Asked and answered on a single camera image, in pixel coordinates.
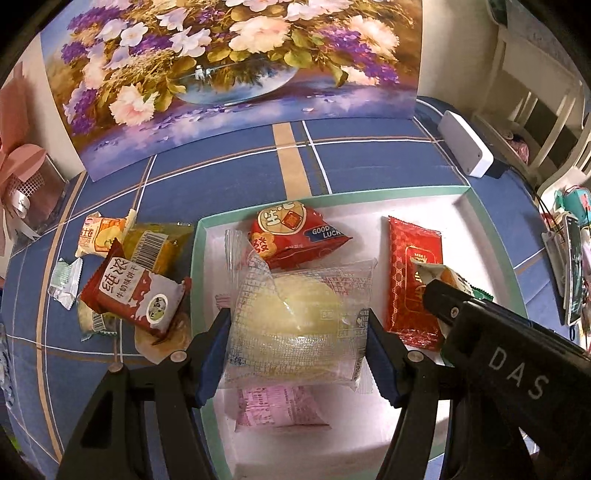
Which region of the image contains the red gold patterned packet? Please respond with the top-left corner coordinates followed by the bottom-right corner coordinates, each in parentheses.
top-left (384, 216), bottom-right (445, 352)

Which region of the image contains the yellow transparent snack packet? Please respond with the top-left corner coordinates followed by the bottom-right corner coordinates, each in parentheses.
top-left (121, 222), bottom-right (197, 278)

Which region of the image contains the pink snack packet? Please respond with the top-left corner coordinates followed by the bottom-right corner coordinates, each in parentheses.
top-left (235, 385), bottom-right (332, 432)

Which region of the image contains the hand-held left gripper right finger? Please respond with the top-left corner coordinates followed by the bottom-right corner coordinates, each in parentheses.
top-left (365, 308), bottom-right (467, 480)

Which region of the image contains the pale round cake clear wrapper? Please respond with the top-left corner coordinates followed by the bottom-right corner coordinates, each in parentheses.
top-left (76, 300), bottom-right (122, 342)
top-left (221, 228), bottom-right (378, 395)

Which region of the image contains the red white biscuit packet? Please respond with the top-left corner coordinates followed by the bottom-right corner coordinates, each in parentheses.
top-left (79, 237), bottom-right (192, 337)

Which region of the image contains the pink flower bouquet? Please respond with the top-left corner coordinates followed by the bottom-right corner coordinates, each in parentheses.
top-left (0, 60), bottom-right (70, 257)

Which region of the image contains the blue plaid tablecloth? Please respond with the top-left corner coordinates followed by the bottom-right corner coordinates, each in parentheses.
top-left (0, 95), bottom-right (591, 480)

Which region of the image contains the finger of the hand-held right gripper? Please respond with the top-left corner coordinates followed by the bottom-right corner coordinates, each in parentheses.
top-left (422, 279), bottom-right (472, 340)

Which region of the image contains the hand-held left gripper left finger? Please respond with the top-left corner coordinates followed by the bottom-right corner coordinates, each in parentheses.
top-left (55, 307), bottom-right (234, 480)

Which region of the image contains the white wooden chair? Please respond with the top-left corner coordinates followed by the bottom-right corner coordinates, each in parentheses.
top-left (473, 0), bottom-right (591, 185)

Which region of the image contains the teal pouch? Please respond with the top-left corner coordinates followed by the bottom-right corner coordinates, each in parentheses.
top-left (551, 187), bottom-right (591, 227)

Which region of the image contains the pink patterned cloth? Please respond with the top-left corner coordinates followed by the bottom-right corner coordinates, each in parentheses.
top-left (503, 131), bottom-right (532, 160)

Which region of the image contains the blue white snack packet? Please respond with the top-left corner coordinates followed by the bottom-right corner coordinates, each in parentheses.
top-left (0, 323), bottom-right (14, 411)

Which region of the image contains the green cream snack packet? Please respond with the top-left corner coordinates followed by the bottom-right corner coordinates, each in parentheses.
top-left (411, 258), bottom-right (495, 303)

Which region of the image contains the white tray with teal rim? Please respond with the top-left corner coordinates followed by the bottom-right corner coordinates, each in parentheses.
top-left (193, 185), bottom-right (532, 480)

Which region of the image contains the brown round cake clear wrapper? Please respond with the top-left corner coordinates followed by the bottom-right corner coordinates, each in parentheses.
top-left (134, 309), bottom-right (192, 365)

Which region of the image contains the white rectangular box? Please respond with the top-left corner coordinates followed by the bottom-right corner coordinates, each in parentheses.
top-left (438, 110), bottom-right (494, 178)

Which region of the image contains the green white snack packet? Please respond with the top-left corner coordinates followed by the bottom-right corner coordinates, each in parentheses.
top-left (46, 257), bottom-right (84, 311)

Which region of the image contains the orange cream roll packet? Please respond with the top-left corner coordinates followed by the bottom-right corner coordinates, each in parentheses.
top-left (74, 211), bottom-right (137, 258)

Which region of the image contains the flower painting poster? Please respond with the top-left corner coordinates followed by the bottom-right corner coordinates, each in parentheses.
top-left (39, 0), bottom-right (423, 182)

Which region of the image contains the red puffy snack packet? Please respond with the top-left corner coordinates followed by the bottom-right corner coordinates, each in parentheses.
top-left (247, 202), bottom-right (354, 272)

